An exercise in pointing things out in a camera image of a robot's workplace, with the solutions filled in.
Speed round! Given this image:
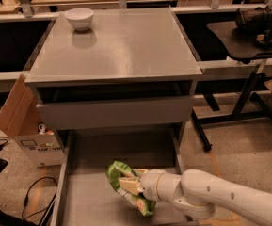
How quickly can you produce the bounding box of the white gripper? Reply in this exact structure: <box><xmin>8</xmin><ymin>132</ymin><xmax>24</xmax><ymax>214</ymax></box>
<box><xmin>119</xmin><ymin>169</ymin><xmax>183</xmax><ymax>202</ymax></box>

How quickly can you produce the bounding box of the green rice chip bag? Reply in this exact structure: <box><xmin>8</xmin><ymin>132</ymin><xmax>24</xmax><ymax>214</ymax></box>
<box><xmin>105</xmin><ymin>161</ymin><xmax>156</xmax><ymax>217</ymax></box>

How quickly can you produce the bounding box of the dark bag on table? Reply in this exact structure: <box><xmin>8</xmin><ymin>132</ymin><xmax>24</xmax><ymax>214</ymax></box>
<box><xmin>235</xmin><ymin>7</ymin><xmax>272</xmax><ymax>47</ymax></box>

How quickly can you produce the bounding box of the grey top drawer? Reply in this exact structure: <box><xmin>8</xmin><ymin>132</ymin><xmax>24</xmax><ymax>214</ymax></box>
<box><xmin>37</xmin><ymin>96</ymin><xmax>193</xmax><ymax>130</ymax></box>

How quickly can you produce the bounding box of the white ceramic bowl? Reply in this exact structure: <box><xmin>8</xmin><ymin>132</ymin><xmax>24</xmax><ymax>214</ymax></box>
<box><xmin>65</xmin><ymin>8</ymin><xmax>94</xmax><ymax>31</ymax></box>

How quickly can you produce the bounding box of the open grey middle drawer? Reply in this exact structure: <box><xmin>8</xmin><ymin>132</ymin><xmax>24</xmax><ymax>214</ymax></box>
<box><xmin>51</xmin><ymin>130</ymin><xmax>198</xmax><ymax>226</ymax></box>

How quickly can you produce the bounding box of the black power cable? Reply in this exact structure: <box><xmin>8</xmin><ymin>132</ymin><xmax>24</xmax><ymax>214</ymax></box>
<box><xmin>0</xmin><ymin>176</ymin><xmax>58</xmax><ymax>222</ymax></box>

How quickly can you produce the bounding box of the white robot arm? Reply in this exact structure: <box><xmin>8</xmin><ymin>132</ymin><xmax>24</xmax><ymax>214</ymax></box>
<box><xmin>119</xmin><ymin>169</ymin><xmax>272</xmax><ymax>226</ymax></box>

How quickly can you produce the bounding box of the open cardboard box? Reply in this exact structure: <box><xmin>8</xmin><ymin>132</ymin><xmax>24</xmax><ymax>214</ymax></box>
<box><xmin>0</xmin><ymin>74</ymin><xmax>64</xmax><ymax>167</ymax></box>

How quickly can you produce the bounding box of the grey drawer cabinet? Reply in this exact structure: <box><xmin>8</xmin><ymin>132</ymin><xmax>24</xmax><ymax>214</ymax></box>
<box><xmin>24</xmin><ymin>7</ymin><xmax>203</xmax><ymax>162</ymax></box>

